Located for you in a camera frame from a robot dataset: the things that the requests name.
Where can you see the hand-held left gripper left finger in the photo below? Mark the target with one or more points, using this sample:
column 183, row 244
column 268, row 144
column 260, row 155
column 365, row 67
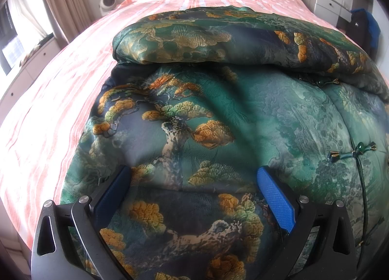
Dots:
column 111, row 190

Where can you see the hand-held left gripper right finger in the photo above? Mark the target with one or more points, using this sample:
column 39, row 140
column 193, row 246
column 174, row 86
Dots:
column 275, row 198

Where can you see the green landscape print jacket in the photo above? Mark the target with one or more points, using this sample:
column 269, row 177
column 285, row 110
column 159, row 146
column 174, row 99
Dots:
column 212, row 100

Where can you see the pink striped bed sheet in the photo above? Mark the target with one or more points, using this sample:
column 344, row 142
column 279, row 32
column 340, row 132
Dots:
column 60, row 85

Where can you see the white window seat cabinet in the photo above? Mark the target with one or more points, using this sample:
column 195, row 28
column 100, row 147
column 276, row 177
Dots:
column 33, row 67

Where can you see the patterned cushion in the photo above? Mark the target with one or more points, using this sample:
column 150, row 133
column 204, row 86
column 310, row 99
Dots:
column 32, row 52

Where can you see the window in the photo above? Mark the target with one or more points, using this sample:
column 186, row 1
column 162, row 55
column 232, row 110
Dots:
column 9, row 42

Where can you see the small white fan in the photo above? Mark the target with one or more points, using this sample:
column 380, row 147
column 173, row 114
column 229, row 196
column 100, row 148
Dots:
column 108, row 4

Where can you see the dark jacket on chair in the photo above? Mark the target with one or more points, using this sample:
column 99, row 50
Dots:
column 358, row 30

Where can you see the beige curtain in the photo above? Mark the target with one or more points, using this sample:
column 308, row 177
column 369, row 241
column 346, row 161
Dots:
column 67, row 0

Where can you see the white dresser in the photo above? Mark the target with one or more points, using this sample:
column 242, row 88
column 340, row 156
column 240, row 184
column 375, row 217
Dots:
column 331, row 4

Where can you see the white sheer curtain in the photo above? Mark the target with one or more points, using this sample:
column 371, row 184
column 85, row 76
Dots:
column 21, row 9

